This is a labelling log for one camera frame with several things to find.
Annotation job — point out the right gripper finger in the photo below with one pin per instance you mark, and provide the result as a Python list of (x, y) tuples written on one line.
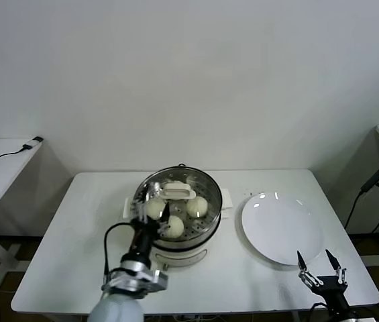
[(304, 271), (338, 273)]

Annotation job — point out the cream electric cooker base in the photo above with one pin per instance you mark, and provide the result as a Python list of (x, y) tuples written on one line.
[(179, 258)]

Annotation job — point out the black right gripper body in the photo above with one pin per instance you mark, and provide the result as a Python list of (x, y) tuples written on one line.
[(331, 290)]

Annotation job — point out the perforated steel steamer basket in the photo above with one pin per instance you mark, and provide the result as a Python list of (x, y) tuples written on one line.
[(209, 232)]

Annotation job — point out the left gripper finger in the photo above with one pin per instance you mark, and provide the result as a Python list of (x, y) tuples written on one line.
[(166, 218), (141, 209)]

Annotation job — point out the small black plug device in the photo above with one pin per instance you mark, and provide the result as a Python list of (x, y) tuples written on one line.
[(33, 141)]

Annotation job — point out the white steamed baozi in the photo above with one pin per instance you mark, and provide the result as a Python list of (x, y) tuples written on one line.
[(176, 227), (155, 208), (177, 184), (197, 206)]

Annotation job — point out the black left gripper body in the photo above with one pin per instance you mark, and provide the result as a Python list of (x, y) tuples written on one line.
[(144, 234)]

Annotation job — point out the white round plate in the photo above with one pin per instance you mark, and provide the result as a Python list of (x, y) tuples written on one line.
[(269, 228)]

